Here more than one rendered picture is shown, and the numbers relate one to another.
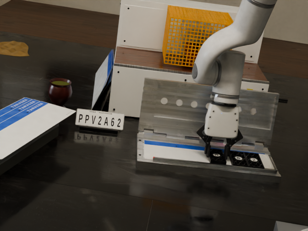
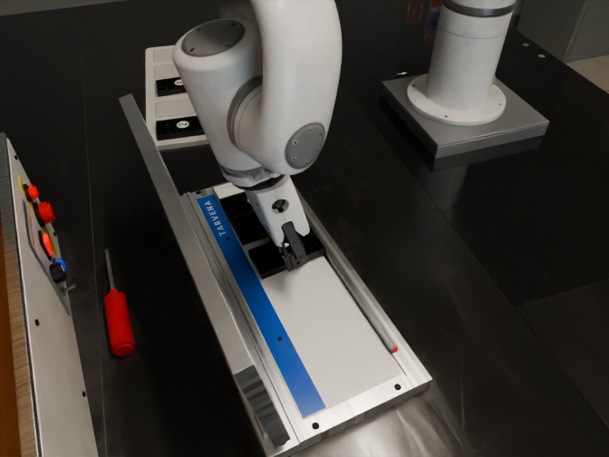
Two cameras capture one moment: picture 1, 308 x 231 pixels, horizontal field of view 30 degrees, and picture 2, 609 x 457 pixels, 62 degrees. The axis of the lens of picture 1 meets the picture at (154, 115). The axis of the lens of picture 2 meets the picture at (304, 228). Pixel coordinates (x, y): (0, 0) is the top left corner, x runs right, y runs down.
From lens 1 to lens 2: 180 cm
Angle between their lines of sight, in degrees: 88
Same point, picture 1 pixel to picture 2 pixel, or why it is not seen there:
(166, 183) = (438, 310)
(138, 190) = (512, 342)
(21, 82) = not seen: outside the picture
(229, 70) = not seen: hidden behind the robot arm
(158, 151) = (341, 361)
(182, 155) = (318, 312)
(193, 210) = (482, 246)
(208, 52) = (337, 45)
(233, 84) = not seen: hidden behind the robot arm
